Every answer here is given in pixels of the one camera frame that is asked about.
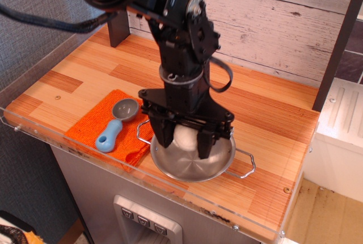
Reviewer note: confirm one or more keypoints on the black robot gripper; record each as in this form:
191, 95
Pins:
190, 105

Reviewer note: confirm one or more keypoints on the white sushi toy black band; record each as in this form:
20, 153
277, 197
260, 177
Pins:
185, 138

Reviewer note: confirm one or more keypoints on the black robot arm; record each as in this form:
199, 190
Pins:
187, 41

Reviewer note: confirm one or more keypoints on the orange knitted cloth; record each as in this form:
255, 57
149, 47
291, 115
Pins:
128, 151

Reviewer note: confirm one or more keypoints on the blue grey toy scoop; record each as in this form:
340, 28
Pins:
124, 110

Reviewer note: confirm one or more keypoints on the ice dispenser panel with buttons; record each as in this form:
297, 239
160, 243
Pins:
136, 222

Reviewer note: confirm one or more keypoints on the grey toy fridge cabinet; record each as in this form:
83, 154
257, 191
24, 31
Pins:
94, 184

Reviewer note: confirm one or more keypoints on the yellow object bottom left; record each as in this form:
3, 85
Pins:
32, 238

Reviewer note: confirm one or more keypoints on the steel pot with handles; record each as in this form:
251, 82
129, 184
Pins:
186, 166

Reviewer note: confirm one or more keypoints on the dark left rear post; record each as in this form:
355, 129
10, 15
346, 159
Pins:
118, 28

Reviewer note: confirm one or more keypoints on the dark vertical post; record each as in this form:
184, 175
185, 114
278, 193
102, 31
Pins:
338, 50

